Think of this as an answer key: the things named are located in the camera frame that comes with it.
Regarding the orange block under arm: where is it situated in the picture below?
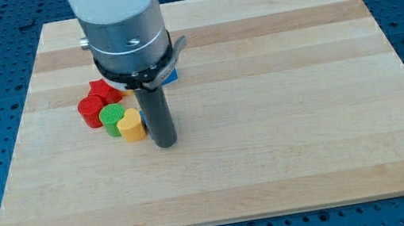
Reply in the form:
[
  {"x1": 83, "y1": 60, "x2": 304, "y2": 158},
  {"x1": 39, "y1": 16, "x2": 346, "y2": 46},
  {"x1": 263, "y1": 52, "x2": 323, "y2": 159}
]
[{"x1": 121, "y1": 89, "x2": 134, "y2": 97}]

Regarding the red cylinder block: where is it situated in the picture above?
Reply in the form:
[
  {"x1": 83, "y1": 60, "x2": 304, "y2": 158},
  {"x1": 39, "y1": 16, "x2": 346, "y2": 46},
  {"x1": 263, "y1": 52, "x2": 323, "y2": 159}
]
[{"x1": 77, "y1": 95, "x2": 105, "y2": 128}]

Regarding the light wooden board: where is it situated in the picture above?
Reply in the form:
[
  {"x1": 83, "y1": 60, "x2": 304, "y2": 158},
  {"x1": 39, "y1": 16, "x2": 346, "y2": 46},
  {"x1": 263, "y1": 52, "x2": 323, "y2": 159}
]
[{"x1": 0, "y1": 0, "x2": 404, "y2": 226}]

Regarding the blue block behind arm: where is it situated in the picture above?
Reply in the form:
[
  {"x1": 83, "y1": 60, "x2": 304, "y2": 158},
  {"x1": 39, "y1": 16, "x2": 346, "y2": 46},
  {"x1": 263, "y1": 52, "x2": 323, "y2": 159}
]
[{"x1": 162, "y1": 68, "x2": 178, "y2": 85}]

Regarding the black clamp with metal lever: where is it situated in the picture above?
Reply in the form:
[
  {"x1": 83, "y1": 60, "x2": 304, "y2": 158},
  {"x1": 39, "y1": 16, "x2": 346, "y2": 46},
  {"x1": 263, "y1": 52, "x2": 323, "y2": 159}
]
[{"x1": 91, "y1": 30, "x2": 187, "y2": 91}]

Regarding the blue block behind rod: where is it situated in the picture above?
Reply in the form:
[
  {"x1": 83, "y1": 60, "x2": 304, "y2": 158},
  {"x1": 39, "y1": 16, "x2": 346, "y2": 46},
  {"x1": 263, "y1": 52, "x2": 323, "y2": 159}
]
[{"x1": 138, "y1": 110, "x2": 148, "y2": 132}]

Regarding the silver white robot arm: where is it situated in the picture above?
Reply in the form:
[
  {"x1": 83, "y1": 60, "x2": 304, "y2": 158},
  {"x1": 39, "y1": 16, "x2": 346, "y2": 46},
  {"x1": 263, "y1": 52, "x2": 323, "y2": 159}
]
[{"x1": 68, "y1": 0, "x2": 171, "y2": 90}]

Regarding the yellow heart block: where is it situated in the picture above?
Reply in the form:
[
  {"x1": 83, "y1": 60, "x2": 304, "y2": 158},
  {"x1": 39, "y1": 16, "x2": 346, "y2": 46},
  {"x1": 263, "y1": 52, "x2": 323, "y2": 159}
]
[{"x1": 117, "y1": 108, "x2": 147, "y2": 143}]

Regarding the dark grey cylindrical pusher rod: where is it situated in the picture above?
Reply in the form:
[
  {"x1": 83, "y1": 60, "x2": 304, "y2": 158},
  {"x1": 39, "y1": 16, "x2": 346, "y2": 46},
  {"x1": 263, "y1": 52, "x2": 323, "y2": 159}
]
[{"x1": 135, "y1": 86, "x2": 177, "y2": 148}]

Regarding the red star block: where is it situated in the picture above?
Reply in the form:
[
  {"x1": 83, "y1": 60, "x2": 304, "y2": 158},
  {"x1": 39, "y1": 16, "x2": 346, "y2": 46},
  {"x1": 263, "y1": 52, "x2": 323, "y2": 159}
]
[{"x1": 88, "y1": 79, "x2": 123, "y2": 105}]

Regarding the green cylinder block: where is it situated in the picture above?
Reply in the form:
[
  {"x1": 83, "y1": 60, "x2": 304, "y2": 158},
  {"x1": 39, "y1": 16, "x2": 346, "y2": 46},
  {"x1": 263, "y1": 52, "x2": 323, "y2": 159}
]
[{"x1": 99, "y1": 103, "x2": 125, "y2": 137}]

